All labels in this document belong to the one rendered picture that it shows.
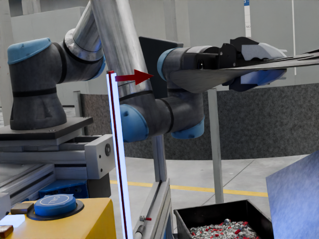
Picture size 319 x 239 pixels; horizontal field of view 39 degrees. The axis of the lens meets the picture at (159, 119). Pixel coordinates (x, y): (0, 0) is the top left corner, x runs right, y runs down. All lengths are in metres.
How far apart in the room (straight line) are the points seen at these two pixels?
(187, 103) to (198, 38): 6.39
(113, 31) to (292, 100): 1.82
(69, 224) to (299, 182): 0.37
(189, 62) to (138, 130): 0.18
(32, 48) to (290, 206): 0.79
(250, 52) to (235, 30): 6.33
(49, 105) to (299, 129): 1.72
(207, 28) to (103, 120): 4.50
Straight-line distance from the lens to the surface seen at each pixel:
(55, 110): 1.23
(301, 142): 2.67
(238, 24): 7.08
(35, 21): 11.30
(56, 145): 1.20
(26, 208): 0.46
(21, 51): 1.22
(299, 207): 0.67
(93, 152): 1.15
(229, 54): 0.80
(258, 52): 0.75
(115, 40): 0.89
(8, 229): 0.42
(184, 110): 0.93
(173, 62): 0.94
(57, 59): 1.24
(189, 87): 0.73
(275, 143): 2.62
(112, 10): 0.91
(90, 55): 1.25
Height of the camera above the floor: 1.22
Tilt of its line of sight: 9 degrees down
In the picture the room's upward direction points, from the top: 5 degrees counter-clockwise
